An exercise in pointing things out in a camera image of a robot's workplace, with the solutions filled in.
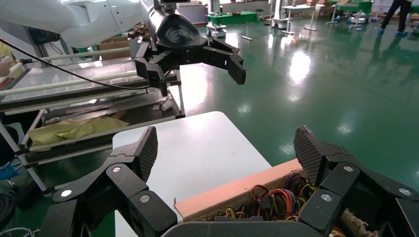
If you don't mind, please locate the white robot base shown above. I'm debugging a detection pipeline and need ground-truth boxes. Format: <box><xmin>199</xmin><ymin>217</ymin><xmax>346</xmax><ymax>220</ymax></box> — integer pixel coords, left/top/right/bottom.
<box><xmin>205</xmin><ymin>0</ymin><xmax>228</xmax><ymax>38</ymax></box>
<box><xmin>271</xmin><ymin>0</ymin><xmax>290</xmax><ymax>30</ymax></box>

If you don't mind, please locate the colourful wire bundle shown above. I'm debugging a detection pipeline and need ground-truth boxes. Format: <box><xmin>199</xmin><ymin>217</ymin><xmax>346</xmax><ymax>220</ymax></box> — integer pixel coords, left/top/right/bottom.
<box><xmin>225</xmin><ymin>206</ymin><xmax>247</xmax><ymax>220</ymax></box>
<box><xmin>250</xmin><ymin>171</ymin><xmax>318</xmax><ymax>220</ymax></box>

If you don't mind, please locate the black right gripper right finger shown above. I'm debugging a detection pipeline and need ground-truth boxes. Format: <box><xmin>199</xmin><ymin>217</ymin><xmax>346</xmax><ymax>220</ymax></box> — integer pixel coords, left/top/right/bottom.
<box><xmin>293</xmin><ymin>125</ymin><xmax>419</xmax><ymax>237</ymax></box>

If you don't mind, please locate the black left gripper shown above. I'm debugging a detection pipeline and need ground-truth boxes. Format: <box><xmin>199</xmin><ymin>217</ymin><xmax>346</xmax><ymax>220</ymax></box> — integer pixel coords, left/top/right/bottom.
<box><xmin>134</xmin><ymin>6</ymin><xmax>247</xmax><ymax>97</ymax></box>

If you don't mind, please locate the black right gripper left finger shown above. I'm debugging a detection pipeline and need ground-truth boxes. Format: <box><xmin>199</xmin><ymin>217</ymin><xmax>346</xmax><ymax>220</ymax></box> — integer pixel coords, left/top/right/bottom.
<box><xmin>39</xmin><ymin>125</ymin><xmax>177</xmax><ymax>237</ymax></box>

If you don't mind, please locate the green covered table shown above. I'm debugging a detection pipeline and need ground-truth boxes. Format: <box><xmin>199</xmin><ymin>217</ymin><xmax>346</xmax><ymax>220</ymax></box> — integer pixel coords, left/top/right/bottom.
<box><xmin>327</xmin><ymin>0</ymin><xmax>374</xmax><ymax>30</ymax></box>
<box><xmin>207</xmin><ymin>11</ymin><xmax>260</xmax><ymax>27</ymax></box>

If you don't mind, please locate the person's hand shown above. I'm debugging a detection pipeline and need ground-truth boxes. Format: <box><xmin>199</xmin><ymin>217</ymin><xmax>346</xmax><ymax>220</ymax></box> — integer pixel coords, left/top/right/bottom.
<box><xmin>0</xmin><ymin>59</ymin><xmax>14</xmax><ymax>78</ymax></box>

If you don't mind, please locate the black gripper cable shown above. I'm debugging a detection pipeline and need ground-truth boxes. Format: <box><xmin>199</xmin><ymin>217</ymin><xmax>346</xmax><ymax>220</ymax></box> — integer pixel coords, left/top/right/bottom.
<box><xmin>0</xmin><ymin>38</ymin><xmax>149</xmax><ymax>91</ymax></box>

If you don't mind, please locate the yellow cloth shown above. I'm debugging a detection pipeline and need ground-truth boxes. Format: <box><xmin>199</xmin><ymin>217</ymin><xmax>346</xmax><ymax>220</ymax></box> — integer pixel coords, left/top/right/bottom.
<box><xmin>28</xmin><ymin>117</ymin><xmax>130</xmax><ymax>148</ymax></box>

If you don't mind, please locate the worn cardboard box with dividers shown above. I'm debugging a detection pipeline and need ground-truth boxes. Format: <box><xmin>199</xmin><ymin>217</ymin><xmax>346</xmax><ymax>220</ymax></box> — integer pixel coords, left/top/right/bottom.
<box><xmin>173</xmin><ymin>158</ymin><xmax>378</xmax><ymax>237</ymax></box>

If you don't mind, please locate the person in dark trousers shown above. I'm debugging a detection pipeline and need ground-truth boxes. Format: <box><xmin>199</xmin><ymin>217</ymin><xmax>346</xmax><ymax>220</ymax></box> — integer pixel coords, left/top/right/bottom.
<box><xmin>377</xmin><ymin>0</ymin><xmax>413</xmax><ymax>38</ymax></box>

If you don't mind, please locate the white folding table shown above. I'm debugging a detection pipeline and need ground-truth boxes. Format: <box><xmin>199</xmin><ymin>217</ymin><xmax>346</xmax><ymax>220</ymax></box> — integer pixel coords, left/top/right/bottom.
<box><xmin>281</xmin><ymin>3</ymin><xmax>319</xmax><ymax>36</ymax></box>

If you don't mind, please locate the brown cardboard box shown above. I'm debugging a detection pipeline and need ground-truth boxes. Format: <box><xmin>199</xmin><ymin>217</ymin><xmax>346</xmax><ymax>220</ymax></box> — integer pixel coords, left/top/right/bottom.
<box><xmin>96</xmin><ymin>36</ymin><xmax>132</xmax><ymax>61</ymax></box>

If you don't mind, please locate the clear plastic divider tray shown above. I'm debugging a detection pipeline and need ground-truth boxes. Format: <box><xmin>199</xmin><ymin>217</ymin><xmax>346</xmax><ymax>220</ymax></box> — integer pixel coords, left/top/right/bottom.
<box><xmin>9</xmin><ymin>60</ymin><xmax>140</xmax><ymax>97</ymax></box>

